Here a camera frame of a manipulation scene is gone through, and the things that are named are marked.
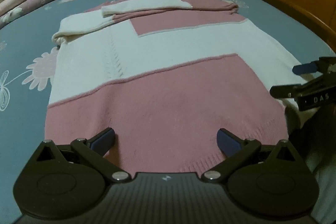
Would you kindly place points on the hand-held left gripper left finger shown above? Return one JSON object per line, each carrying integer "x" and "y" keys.
{"x": 102, "y": 141}

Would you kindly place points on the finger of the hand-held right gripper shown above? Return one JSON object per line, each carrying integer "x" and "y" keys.
{"x": 304, "y": 68}
{"x": 283, "y": 90}

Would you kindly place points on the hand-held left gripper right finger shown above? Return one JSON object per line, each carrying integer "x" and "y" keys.
{"x": 228, "y": 142}

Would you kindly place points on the pink and white knit sweater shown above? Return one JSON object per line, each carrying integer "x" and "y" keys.
{"x": 170, "y": 95}

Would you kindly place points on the blue floral bed sheet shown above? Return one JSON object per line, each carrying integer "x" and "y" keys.
{"x": 23, "y": 108}

